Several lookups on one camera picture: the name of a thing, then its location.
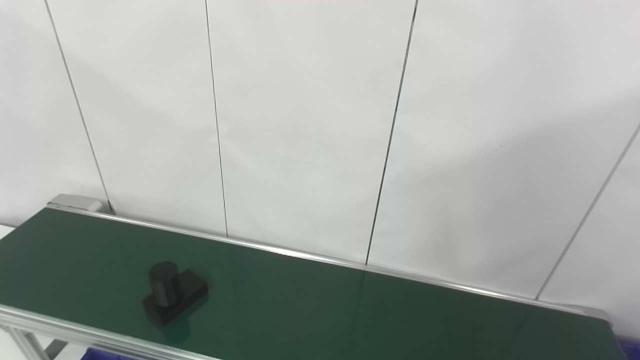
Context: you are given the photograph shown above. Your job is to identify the black cylinder-on-base part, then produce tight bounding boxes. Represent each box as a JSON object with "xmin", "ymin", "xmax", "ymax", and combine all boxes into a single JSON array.
[{"xmin": 142, "ymin": 261, "xmax": 209, "ymax": 328}]

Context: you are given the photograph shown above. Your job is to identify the grey conveyor end housing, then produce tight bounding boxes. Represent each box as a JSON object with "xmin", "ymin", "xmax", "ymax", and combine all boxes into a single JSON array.
[{"xmin": 47, "ymin": 194, "xmax": 115, "ymax": 215}]

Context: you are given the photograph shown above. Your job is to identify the blue plastic bin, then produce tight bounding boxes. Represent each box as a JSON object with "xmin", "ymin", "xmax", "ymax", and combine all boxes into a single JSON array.
[
  {"xmin": 616, "ymin": 336, "xmax": 640, "ymax": 360},
  {"xmin": 85, "ymin": 347, "xmax": 133, "ymax": 360}
]

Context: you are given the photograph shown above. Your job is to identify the aluminium conveyor support leg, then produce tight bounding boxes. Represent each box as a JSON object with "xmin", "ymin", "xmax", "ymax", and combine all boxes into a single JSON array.
[{"xmin": 0, "ymin": 324, "xmax": 68, "ymax": 360}]

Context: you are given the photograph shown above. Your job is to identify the green conveyor belt aluminium frame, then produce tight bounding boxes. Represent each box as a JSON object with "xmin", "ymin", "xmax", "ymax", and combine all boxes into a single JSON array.
[{"xmin": 0, "ymin": 202, "xmax": 630, "ymax": 360}]

